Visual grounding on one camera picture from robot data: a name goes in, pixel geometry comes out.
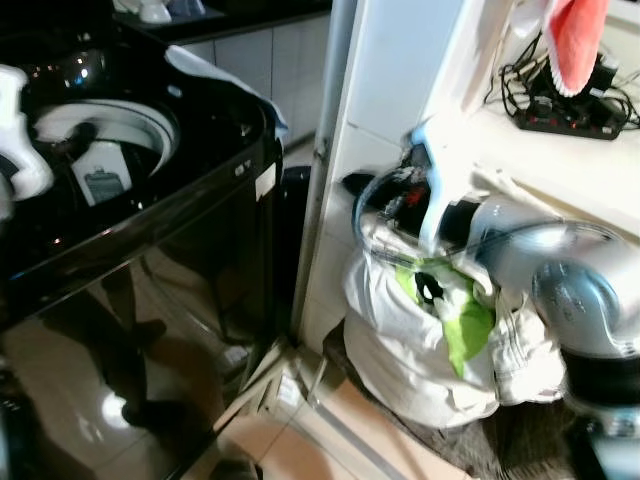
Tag black top-load washing machine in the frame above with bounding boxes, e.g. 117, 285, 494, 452
0, 18, 288, 480

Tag grey vertical pipe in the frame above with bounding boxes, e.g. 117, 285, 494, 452
314, 0, 360, 161

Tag green printed garment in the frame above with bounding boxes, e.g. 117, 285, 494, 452
394, 255, 497, 380

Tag white laundry pile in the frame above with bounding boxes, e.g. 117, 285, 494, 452
340, 168, 573, 431

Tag black power strip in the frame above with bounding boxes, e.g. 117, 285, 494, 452
513, 94, 632, 142

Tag pink hanging towel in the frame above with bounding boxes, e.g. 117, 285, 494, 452
543, 0, 612, 99

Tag white lint filter box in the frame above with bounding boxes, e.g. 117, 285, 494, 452
74, 140, 137, 207

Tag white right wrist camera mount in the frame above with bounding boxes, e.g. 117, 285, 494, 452
404, 120, 467, 253

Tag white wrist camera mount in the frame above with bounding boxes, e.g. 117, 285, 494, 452
404, 120, 467, 253
0, 64, 56, 219

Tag black tangled cables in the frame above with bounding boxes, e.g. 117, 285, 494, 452
484, 38, 640, 133

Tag white washer drum ring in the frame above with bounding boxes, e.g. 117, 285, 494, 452
34, 100, 182, 207

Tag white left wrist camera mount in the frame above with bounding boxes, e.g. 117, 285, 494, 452
0, 64, 56, 219

